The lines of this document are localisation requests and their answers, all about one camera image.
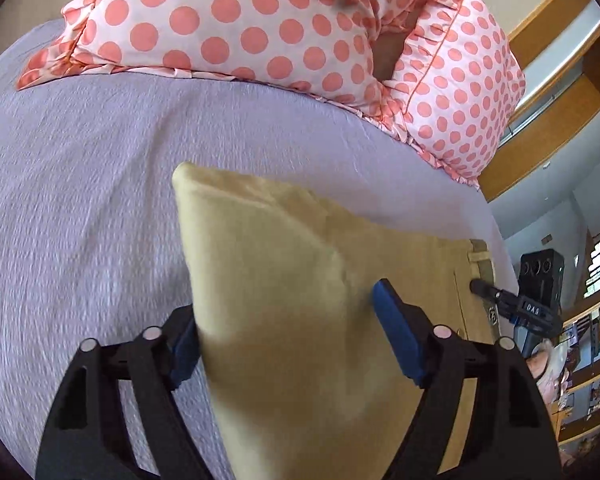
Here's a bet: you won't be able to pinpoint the wooden headboard shelf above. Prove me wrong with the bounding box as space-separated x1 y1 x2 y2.
479 0 600 203

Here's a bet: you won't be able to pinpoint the person's right hand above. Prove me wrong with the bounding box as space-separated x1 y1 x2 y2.
526 337 570 403

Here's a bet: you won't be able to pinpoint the large pink polka dot pillow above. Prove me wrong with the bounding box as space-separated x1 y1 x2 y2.
15 0 416 122

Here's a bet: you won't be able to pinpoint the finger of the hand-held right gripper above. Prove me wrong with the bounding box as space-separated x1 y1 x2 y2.
469 279 520 322

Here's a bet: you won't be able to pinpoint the lavender bed sheet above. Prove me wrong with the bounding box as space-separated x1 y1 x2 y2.
0 20 506 480

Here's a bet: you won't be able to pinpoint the yellow pants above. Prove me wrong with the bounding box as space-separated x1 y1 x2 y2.
172 161 497 480

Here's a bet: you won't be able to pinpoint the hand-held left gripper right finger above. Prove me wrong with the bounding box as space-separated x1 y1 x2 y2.
372 279 564 480

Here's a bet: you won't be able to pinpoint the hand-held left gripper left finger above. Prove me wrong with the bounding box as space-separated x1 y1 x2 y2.
35 305 216 480

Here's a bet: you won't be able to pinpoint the small pink polka dot pillow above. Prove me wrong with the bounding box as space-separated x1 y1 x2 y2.
377 0 527 192

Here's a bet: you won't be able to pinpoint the wooden bookshelf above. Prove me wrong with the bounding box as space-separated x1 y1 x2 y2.
550 296 600 466

